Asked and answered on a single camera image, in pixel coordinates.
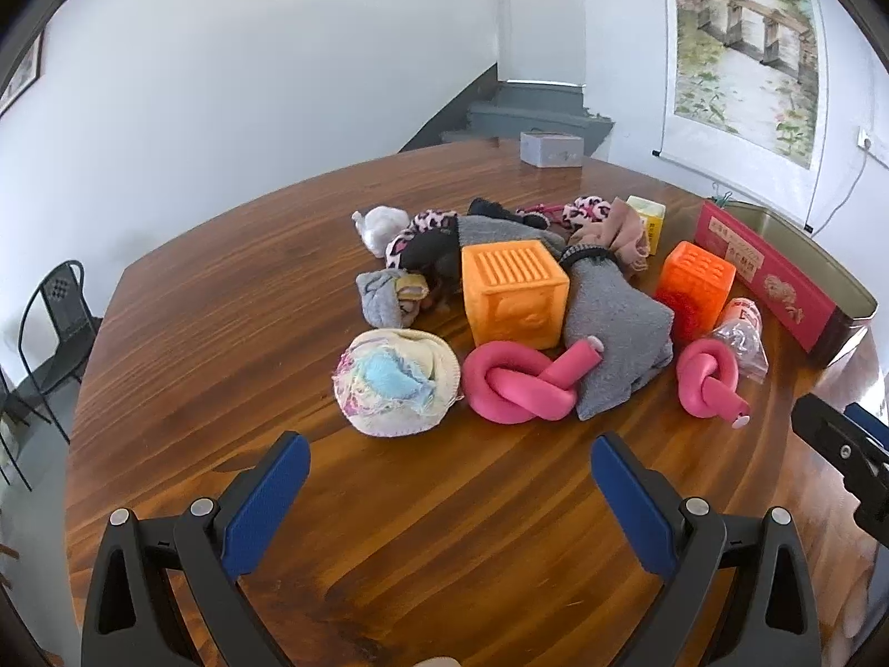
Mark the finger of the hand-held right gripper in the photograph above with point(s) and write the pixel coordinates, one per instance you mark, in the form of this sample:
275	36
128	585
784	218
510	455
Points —
837	448
871	425

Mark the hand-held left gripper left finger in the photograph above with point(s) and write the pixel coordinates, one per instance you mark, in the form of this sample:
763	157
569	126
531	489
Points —
267	500

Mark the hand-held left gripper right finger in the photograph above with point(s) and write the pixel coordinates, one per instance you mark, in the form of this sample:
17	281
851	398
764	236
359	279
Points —
632	500

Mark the pink foam knot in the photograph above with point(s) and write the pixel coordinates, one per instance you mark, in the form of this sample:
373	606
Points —
500	375
701	375

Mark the grey sock with black cuff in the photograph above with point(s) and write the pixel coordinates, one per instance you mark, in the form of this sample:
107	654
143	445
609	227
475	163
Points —
611	333

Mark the pastel sock ball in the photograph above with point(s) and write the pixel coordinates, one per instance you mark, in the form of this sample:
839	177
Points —
389	382

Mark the red tin box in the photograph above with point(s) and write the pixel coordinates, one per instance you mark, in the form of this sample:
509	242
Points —
778	278

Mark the bright orange rubber cube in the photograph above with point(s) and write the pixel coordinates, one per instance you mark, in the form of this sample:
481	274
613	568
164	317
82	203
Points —
694	274

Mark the yellow-orange rubber cube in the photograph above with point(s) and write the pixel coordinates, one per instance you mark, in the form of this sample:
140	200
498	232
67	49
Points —
514	292

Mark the tan sock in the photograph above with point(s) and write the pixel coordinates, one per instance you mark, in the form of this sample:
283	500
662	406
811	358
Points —
621	236

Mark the yellow-green carton box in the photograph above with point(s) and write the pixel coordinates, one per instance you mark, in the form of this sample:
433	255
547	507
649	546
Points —
653	222

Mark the white plastic bag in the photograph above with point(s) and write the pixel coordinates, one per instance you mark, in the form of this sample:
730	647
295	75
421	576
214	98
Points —
382	229

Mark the pink leopard sock ball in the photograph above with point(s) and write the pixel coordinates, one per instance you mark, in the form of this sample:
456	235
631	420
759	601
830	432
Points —
587	208

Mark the wooden desktop table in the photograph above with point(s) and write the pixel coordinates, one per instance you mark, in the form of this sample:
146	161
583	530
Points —
243	278

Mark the clear wrapped snack packet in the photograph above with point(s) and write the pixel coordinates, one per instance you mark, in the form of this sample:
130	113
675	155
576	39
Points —
743	333

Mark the small grey sock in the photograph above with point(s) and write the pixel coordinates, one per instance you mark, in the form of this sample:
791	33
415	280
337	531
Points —
378	299

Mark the black metal chair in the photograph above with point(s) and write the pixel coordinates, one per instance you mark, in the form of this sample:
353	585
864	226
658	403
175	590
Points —
62	292

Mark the black and leopard sock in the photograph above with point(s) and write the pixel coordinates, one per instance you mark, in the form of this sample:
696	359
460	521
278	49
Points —
423	222

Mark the black fuzzy sock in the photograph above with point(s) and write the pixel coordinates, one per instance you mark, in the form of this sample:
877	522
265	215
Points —
493	210

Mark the small grey tin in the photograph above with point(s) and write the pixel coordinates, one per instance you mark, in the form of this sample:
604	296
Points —
552	151

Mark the grey staircase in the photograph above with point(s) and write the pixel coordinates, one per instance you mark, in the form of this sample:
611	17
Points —
528	101

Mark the white wall outlet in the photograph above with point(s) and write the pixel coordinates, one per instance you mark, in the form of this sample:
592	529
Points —
871	146

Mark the wall scroll painting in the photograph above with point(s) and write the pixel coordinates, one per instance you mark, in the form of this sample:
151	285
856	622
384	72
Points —
743	48

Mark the framed wall picture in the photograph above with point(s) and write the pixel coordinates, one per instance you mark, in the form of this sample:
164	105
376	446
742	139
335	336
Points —
24	73

